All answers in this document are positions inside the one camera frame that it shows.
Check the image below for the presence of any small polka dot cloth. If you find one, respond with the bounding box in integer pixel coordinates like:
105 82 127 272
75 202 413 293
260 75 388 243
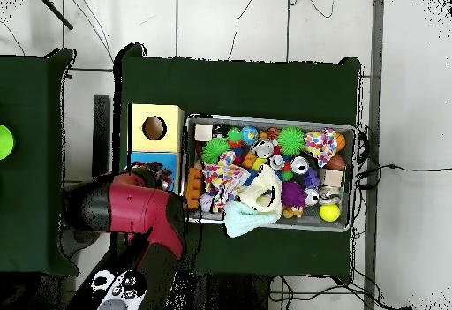
201 152 252 214

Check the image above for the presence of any cream waffle cloth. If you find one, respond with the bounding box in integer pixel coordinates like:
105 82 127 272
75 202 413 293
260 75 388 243
237 163 283 215

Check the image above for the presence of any mint green waffle cloth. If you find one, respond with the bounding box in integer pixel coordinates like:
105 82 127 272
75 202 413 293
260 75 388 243
223 200 280 238

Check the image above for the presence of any wooden box with three holes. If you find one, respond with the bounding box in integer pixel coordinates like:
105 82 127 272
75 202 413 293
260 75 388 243
127 102 185 198

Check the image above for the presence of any plain wooden block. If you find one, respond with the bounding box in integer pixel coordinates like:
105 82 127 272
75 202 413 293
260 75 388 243
193 123 214 142

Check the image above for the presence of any crushed silver can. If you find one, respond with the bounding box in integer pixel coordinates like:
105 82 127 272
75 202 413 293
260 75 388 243
252 138 275 159

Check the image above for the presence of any large green spiky ball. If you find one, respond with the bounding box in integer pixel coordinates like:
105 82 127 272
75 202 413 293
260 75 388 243
276 126 305 156

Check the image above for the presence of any dark green tablecloth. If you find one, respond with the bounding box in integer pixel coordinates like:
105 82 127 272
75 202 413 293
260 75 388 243
0 48 79 276
111 42 362 277

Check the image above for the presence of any yellow ball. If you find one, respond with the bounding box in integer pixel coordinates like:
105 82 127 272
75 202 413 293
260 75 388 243
319 203 341 223

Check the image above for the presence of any black monitor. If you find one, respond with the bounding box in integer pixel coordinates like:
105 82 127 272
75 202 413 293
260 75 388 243
92 94 111 178

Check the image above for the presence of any grey stand base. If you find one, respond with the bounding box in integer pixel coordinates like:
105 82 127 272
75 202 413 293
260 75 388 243
60 226 103 259

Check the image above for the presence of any bright green round lid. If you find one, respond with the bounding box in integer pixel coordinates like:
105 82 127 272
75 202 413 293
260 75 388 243
0 124 15 161

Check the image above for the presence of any black rod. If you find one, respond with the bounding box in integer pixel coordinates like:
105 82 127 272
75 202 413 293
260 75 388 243
36 0 74 31

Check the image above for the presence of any silver wire mesh bin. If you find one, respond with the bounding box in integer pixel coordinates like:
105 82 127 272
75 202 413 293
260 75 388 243
178 112 358 233

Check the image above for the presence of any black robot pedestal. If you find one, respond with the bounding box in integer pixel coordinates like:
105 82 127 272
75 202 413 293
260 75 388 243
165 272 273 310

